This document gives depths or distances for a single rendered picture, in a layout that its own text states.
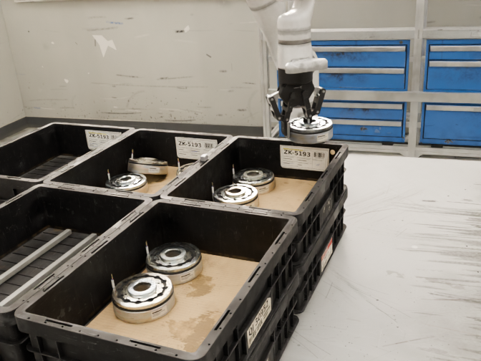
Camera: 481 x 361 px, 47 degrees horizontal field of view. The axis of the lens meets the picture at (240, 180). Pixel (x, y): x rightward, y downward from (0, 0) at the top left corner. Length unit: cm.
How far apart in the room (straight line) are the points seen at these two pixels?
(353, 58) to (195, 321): 237
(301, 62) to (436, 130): 209
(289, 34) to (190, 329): 62
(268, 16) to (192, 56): 288
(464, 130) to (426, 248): 185
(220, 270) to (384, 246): 48
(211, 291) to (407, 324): 39
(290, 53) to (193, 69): 319
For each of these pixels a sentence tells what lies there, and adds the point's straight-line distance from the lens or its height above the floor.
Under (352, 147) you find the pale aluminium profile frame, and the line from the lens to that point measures 324.
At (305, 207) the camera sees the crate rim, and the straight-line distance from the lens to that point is 103.
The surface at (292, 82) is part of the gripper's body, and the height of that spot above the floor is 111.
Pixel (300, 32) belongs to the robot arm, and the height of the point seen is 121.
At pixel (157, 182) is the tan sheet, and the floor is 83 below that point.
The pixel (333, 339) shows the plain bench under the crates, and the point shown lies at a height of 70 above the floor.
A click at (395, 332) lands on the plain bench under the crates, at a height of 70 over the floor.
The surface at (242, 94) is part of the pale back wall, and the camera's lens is 425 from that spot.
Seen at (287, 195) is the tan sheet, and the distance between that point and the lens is 132.
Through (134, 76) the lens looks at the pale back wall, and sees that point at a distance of 460.
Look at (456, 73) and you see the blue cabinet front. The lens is 310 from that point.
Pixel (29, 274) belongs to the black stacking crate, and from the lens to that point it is 115.
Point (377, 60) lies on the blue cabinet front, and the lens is 310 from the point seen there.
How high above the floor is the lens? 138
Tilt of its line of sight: 23 degrees down
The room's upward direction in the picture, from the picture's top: 4 degrees counter-clockwise
